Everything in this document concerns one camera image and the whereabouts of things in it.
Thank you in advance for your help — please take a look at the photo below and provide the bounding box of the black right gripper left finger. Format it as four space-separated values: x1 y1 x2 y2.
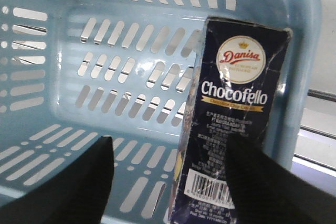
1 136 114 223

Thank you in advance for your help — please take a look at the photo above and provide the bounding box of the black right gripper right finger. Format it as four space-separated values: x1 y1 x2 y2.
226 134 335 223

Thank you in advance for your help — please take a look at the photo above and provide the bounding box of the dark blue Chocofello cookie box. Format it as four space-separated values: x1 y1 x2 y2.
168 16 292 223

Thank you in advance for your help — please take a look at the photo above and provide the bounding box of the light blue plastic basket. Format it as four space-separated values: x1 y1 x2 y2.
1 0 321 223

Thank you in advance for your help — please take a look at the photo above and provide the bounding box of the white supermarket shelf unit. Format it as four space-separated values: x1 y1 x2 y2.
295 0 335 168

